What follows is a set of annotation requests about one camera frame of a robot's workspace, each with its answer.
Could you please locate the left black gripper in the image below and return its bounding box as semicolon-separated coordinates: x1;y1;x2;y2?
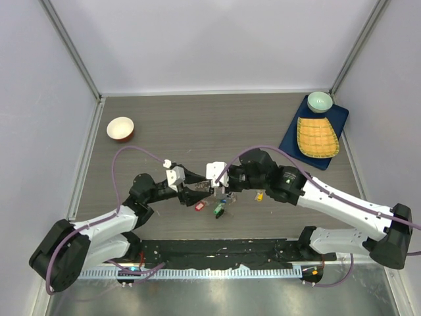
145;165;211;206

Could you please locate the large silver keyring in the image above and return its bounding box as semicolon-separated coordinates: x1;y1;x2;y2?
194;181;237;205

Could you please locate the red key tag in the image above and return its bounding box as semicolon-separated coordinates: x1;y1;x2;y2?
195;201;206;211

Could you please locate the green key tag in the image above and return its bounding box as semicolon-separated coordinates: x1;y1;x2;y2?
213;203;225;215

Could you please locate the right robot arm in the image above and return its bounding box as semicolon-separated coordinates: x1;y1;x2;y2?
206;148;412;269

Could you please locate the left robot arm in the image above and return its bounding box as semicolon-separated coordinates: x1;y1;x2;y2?
29;160;218;295

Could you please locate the yellow key tag with key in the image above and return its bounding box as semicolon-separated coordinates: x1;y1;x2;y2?
255;190;264;202

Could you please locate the yellow woven bamboo plate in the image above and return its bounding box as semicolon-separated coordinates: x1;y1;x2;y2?
297;117;339;159

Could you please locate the red bowl white inside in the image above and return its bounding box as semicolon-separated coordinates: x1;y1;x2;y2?
106;117;135;143

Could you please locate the light green bowl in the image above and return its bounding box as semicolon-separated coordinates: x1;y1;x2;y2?
307;92;334;113

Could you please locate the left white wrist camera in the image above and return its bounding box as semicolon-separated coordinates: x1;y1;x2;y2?
162;159;186;192

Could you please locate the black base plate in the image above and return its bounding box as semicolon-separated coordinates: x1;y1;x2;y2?
139;238;337;270

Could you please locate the white slotted cable duct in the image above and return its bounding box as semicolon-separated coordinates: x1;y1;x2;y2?
78;265;302;282

